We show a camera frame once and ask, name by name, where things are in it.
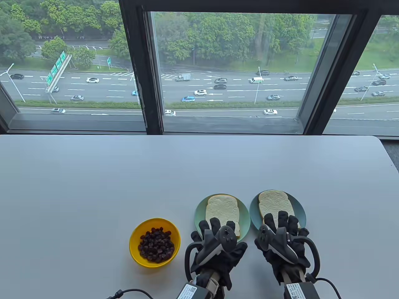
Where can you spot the person's left hand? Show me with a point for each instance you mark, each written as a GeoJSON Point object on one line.
{"type": "Point", "coordinates": [215, 222]}

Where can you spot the person's right hand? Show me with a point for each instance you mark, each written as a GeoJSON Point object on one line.
{"type": "Point", "coordinates": [282, 218]}

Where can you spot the white toast slice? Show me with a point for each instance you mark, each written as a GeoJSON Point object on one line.
{"type": "Point", "coordinates": [221, 207]}
{"type": "Point", "coordinates": [274, 202]}

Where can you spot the pile of dark cranberries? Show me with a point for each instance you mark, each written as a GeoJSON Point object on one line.
{"type": "Point", "coordinates": [156, 246]}

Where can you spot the yellow bowl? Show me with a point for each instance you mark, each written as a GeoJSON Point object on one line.
{"type": "Point", "coordinates": [135, 249]}

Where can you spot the blue plate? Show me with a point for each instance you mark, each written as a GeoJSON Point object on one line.
{"type": "Point", "coordinates": [299, 211]}

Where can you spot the light green plate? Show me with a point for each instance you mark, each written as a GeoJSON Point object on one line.
{"type": "Point", "coordinates": [244, 222]}

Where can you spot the black wrist box white label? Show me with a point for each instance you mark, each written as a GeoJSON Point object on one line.
{"type": "Point", "coordinates": [199, 292]}
{"type": "Point", "coordinates": [307, 291]}

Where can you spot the black window frame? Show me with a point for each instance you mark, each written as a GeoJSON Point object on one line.
{"type": "Point", "coordinates": [140, 62]}

